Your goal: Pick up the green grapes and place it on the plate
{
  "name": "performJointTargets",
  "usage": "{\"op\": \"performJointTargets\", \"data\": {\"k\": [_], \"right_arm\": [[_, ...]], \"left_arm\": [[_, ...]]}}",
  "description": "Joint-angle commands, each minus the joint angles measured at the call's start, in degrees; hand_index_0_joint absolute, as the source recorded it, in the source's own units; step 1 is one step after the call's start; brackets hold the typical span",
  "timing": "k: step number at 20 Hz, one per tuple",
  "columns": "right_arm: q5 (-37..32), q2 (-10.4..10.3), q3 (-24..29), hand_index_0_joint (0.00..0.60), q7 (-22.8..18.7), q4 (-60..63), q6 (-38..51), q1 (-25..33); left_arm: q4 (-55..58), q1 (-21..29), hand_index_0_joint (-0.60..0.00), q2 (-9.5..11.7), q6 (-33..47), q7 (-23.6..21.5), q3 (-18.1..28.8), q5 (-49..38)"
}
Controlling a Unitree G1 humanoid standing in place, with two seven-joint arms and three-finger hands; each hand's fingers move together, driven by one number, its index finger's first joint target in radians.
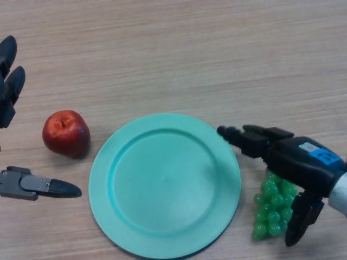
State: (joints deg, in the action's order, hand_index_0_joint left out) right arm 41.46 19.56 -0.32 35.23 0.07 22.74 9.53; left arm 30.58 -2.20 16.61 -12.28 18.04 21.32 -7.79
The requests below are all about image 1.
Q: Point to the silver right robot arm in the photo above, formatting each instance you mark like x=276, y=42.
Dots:
x=340, y=197

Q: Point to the red apple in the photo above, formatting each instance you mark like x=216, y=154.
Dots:
x=66, y=134

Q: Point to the green grapes bunch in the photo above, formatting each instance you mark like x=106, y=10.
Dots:
x=271, y=211

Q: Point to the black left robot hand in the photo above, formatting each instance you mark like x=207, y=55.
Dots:
x=24, y=185

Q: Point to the teal round plate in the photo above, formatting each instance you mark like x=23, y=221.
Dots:
x=162, y=184

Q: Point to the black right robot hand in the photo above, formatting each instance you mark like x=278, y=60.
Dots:
x=298, y=162

